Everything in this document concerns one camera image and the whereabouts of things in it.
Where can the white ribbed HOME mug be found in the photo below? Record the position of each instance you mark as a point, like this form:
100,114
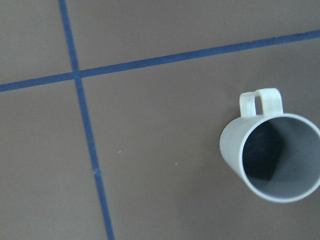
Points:
276,154

